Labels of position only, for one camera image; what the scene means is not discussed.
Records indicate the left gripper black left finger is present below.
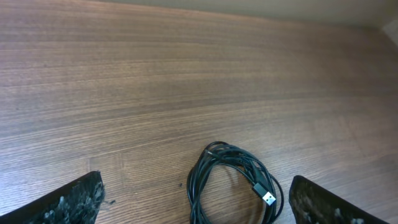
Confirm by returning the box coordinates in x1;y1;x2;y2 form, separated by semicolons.
1;171;105;224

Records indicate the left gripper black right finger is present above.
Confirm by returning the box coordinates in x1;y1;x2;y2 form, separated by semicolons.
289;175;387;224

